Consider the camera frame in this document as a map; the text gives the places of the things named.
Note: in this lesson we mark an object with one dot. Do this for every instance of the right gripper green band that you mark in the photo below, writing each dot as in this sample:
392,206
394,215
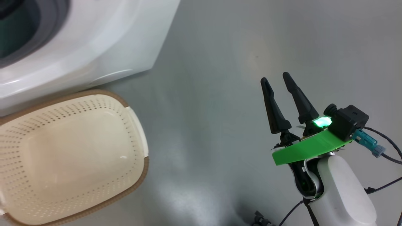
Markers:
307,149

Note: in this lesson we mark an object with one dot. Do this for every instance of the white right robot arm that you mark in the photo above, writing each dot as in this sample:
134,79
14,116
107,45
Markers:
342,191

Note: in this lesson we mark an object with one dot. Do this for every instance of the white front-load washing machine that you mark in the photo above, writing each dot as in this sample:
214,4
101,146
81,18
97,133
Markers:
94,40

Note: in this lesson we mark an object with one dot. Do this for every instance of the cream perforated laundry basket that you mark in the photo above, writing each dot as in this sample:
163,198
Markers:
72,157

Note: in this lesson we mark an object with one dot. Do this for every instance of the round white filter cover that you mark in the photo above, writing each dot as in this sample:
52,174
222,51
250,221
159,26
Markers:
110,77

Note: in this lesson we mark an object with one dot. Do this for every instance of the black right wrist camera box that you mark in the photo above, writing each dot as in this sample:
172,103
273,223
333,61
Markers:
348,122

